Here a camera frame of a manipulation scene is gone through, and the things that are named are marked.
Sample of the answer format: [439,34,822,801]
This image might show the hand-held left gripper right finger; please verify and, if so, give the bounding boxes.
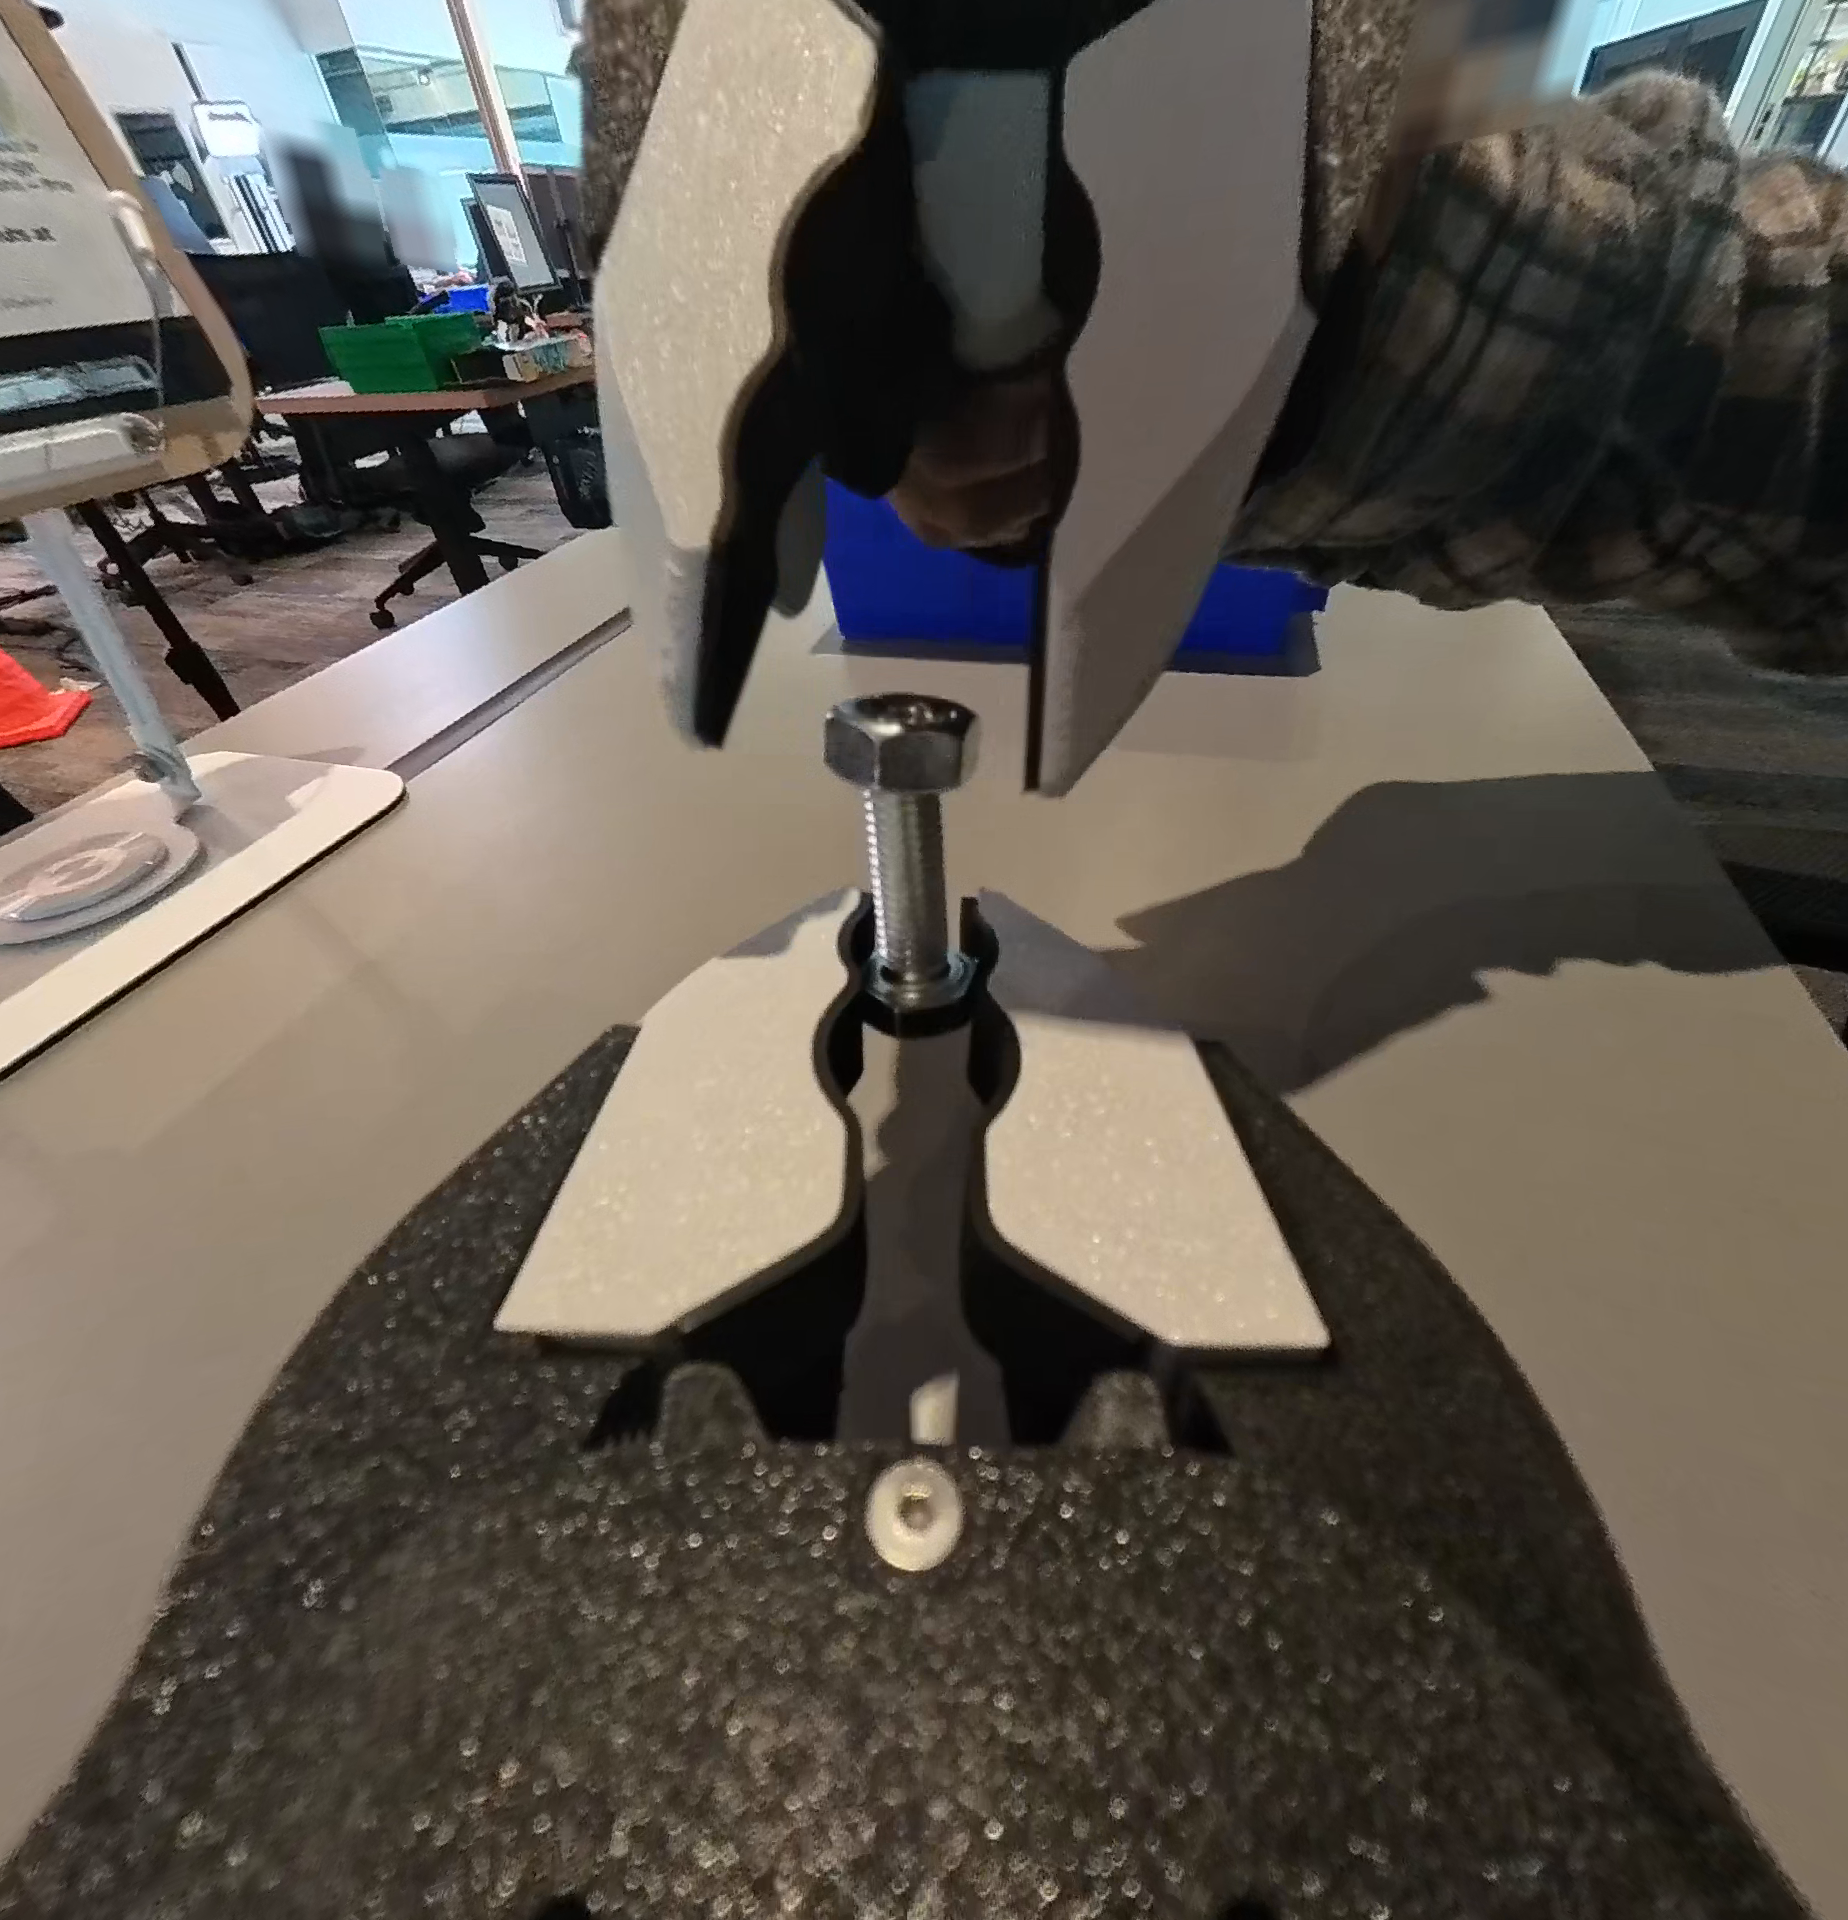
[957,885,1335,1363]

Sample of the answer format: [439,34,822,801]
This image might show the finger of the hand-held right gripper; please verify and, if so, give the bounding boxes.
[1018,0,1327,799]
[587,0,888,754]

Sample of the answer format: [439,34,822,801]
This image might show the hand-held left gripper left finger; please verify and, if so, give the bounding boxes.
[493,885,877,1342]

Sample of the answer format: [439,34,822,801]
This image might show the blue plastic bin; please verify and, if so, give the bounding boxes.
[819,472,1334,674]

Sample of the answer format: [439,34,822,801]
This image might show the silver hex bolt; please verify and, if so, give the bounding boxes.
[819,690,989,984]

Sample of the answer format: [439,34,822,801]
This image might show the person's right forearm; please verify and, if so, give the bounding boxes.
[1230,73,1848,674]

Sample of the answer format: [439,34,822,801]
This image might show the person's right hand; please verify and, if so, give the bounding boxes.
[884,365,1078,571]

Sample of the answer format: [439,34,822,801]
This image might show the black monitor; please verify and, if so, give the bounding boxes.
[464,170,567,299]

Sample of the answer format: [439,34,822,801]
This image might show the wooden desk with black legs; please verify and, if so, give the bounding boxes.
[254,365,609,534]

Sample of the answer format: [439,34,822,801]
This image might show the green plastic bins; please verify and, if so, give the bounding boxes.
[317,312,488,392]

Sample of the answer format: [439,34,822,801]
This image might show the black office chair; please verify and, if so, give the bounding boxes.
[366,433,550,633]

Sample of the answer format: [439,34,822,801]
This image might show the white base board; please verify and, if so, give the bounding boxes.
[0,749,411,1104]

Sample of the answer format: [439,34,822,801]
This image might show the sign board on stand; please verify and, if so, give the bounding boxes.
[0,0,262,950]

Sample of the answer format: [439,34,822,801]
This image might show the orange traffic cone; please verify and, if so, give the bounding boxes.
[0,614,96,756]

